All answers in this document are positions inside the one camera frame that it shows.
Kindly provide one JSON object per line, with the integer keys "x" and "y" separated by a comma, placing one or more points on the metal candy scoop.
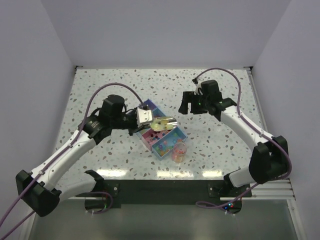
{"x": 173, "y": 120}

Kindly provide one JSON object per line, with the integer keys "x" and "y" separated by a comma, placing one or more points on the aluminium frame rail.
{"x": 81, "y": 142}

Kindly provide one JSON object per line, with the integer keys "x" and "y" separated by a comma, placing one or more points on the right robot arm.
{"x": 269, "y": 154}

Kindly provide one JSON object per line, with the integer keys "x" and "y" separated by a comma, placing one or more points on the clear plastic jar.
{"x": 178, "y": 152}

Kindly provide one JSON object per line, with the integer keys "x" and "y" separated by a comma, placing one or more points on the four-compartment candy tray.
{"x": 174, "y": 133}

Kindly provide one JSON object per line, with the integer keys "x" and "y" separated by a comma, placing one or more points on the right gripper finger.
{"x": 196, "y": 108}
{"x": 186, "y": 99}

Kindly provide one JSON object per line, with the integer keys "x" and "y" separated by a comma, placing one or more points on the star candies pile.
{"x": 164, "y": 146}

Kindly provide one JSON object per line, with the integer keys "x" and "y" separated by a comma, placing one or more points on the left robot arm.
{"x": 38, "y": 187}

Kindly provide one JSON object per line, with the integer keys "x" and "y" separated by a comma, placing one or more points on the lollipops pile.
{"x": 155, "y": 136}

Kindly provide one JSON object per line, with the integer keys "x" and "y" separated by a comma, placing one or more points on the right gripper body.
{"x": 207, "y": 101}

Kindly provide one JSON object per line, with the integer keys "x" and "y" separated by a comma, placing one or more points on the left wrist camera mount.
{"x": 144, "y": 117}

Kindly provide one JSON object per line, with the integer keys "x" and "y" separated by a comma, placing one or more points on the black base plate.
{"x": 202, "y": 193}

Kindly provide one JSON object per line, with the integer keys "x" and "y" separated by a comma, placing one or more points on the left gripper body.
{"x": 126, "y": 121}

